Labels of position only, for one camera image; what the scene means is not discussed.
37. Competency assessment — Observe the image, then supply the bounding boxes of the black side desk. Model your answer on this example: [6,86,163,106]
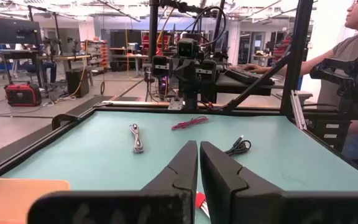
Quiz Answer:
[214,73,285,97]

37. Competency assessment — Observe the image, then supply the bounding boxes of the black table clamp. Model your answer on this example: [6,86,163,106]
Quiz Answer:
[51,113,81,131]

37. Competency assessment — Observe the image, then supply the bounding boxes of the black aluminium rig frame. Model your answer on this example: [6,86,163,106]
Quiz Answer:
[0,0,358,187]

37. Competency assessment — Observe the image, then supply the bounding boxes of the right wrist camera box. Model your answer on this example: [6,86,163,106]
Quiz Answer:
[177,37,200,58]

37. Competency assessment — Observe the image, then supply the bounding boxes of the grey metal mounting plate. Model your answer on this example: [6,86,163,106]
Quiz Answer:
[167,96,185,111]

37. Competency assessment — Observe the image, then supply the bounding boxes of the red and black generator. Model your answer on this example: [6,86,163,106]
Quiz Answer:
[4,82,43,108]

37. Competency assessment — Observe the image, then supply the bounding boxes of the black tower case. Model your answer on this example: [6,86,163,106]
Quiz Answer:
[65,68,91,98]

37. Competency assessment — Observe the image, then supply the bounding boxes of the shelf with red bins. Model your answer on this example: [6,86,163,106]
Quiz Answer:
[86,39,111,74]

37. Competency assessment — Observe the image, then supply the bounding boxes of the person at keyboard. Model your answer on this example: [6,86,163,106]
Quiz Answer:
[241,0,358,162]

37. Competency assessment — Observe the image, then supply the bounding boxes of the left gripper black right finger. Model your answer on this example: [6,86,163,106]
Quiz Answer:
[200,141,358,224]

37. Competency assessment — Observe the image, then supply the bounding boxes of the white USB-C cable red strap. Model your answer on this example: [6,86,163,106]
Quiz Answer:
[195,190,211,219]

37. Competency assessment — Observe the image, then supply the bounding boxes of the orange translucent plastic bin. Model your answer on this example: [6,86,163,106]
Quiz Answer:
[0,177,71,224]

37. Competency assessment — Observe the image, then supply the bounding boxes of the black controller box white labels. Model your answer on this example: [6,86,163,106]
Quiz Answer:
[305,115,351,151]

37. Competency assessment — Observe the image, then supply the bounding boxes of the black monitor on workbench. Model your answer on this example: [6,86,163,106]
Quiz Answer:
[0,17,44,46]

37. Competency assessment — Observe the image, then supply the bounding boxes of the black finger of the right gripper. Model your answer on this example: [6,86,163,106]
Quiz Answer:
[152,55,188,91]
[187,58,218,91]

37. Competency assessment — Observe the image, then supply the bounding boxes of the black keyboard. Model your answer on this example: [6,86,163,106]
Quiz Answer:
[224,68,275,86]

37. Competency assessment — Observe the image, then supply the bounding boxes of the black USB-C cable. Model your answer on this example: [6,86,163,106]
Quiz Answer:
[223,134,252,157]

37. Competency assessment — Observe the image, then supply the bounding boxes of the silver aluminium rail bracket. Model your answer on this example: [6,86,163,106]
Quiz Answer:
[290,90,308,131]

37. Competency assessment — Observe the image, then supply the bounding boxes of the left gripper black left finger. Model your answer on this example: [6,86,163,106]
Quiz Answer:
[27,140,198,224]

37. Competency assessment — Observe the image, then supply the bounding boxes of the grey braided USB-C cable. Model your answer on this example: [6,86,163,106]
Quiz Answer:
[129,123,145,154]

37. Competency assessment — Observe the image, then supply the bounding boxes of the red braided USB-C cable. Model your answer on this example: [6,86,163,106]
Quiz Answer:
[170,116,209,131]

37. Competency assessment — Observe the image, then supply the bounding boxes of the green table mat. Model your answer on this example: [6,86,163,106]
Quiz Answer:
[0,110,358,224]

